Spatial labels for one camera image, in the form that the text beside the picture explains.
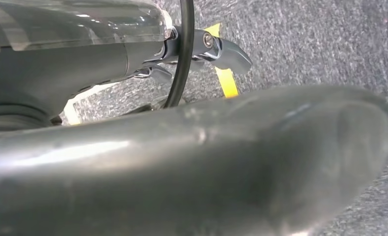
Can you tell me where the yellow floor tape square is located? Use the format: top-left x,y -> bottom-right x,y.
203,23 -> 240,99

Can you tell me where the black cable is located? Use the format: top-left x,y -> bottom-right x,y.
163,0 -> 195,109

